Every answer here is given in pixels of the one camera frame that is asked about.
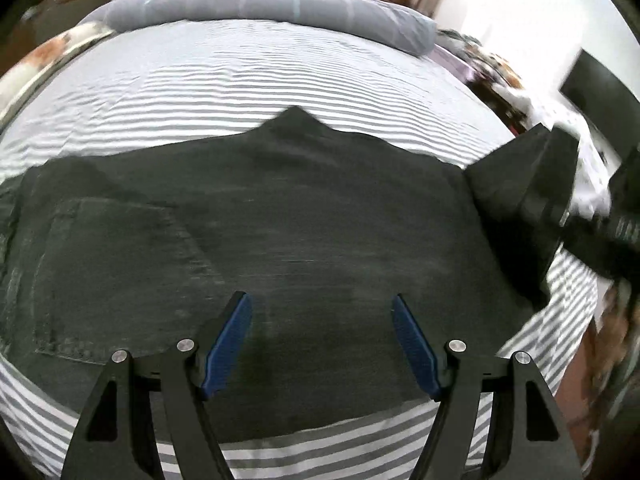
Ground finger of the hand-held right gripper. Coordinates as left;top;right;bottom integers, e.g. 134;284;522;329
520;127;581;223

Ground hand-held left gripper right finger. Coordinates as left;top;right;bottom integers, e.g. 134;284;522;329
391;294;584;480

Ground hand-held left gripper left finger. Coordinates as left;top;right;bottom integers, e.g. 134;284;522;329
61;291;253;480

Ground black denim pants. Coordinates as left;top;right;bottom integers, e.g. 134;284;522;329
0;106;566;444

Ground black television screen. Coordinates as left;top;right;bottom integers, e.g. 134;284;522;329
558;48;640;128

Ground floral blanket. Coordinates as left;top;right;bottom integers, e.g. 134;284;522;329
437;29;526;93

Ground bed with striped sheet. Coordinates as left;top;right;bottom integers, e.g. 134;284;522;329
0;16;603;480

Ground grey rolled duvet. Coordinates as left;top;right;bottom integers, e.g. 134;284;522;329
80;0;437;57

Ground floral pillow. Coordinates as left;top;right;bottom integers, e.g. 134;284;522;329
0;22;117;132

